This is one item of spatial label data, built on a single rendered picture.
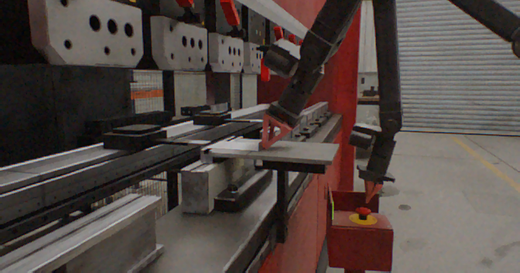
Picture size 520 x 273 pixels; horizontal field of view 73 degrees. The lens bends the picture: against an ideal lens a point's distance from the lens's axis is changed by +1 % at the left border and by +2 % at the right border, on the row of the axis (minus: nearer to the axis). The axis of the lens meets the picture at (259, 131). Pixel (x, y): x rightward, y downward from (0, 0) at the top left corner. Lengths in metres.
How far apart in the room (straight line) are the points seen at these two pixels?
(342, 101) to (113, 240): 2.56
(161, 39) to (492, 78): 8.05
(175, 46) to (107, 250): 0.31
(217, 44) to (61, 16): 0.38
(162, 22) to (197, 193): 0.36
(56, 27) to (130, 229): 0.29
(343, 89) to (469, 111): 5.63
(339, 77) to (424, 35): 5.41
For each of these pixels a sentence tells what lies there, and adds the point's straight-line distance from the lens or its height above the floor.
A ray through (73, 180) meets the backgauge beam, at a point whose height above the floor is 0.95.
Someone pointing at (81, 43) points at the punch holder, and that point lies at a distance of 0.43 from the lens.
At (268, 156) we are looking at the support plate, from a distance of 0.73.
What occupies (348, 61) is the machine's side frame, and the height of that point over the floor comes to 1.29.
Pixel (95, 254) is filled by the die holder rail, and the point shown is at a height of 0.94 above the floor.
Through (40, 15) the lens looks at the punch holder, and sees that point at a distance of 0.41.
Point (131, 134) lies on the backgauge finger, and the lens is 0.91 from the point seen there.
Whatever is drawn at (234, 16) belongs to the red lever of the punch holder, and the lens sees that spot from 0.74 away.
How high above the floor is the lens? 1.16
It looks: 9 degrees down
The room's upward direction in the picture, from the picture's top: straight up
